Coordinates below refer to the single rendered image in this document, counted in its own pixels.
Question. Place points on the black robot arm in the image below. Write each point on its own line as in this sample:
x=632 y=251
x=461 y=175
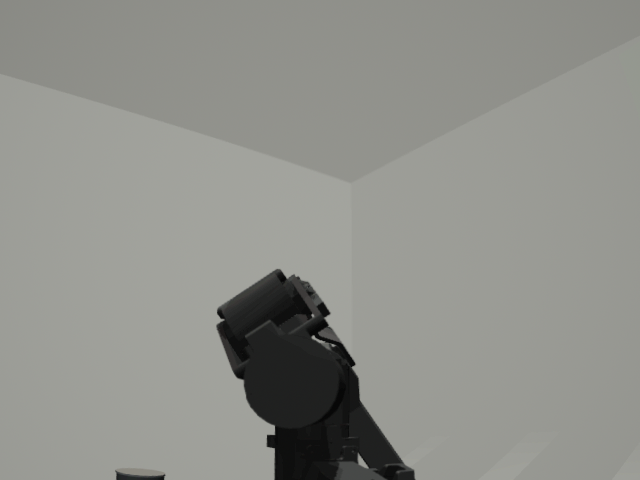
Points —
x=292 y=381

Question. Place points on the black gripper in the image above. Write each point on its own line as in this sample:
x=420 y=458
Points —
x=289 y=444

